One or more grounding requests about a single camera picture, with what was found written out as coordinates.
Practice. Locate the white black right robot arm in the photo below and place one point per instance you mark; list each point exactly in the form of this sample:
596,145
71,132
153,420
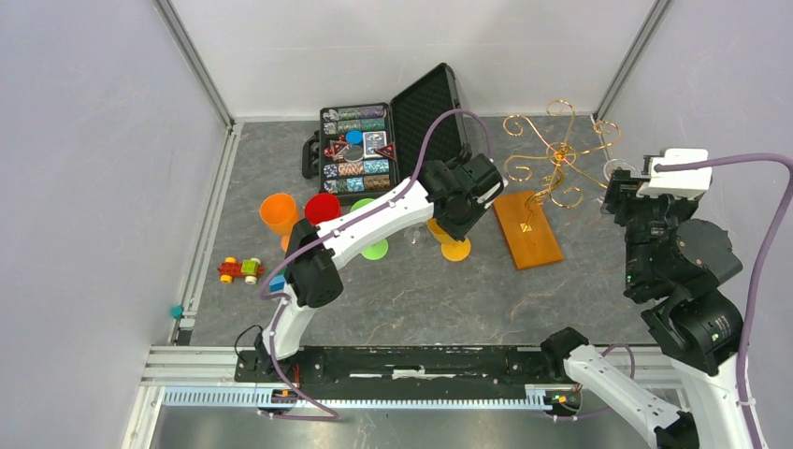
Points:
675,265

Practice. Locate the red wine glass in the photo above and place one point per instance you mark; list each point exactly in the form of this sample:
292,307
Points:
321,208

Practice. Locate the green wine glass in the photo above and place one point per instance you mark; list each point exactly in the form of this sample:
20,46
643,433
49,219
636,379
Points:
377,250

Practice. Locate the yellow wine glass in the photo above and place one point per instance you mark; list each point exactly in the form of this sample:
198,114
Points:
451,249

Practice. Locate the clear wine glass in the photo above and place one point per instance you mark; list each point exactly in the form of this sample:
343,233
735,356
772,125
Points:
616,168
417,235

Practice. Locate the black poker chip case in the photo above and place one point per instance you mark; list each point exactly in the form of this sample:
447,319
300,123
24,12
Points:
341,169

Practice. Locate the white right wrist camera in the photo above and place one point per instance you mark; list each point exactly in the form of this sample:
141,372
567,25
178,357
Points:
678,173

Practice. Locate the playing card deck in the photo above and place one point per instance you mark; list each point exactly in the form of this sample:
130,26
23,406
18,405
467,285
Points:
372,141

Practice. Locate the gold wire glass rack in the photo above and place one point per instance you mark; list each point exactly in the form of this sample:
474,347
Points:
560,154

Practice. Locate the blue green toy block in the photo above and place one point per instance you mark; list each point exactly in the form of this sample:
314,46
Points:
276,283

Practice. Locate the small toy car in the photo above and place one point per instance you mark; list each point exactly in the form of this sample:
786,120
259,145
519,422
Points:
249,270

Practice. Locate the wooden rack base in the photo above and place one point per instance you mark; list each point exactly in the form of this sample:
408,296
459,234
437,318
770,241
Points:
528,235

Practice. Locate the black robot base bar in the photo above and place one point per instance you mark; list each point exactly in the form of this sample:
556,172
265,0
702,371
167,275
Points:
408,372

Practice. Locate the orange wine glass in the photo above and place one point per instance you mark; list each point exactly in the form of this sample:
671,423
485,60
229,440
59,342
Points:
280,213

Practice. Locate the blue round chip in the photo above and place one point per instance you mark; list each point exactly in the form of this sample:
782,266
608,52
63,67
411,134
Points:
354,137

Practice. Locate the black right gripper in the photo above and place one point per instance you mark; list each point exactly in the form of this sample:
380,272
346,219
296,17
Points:
621,185

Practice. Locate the slotted aluminium rail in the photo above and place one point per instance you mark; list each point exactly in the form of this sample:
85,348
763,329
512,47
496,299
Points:
266,397

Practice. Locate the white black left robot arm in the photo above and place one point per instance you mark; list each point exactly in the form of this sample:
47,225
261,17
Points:
455,197

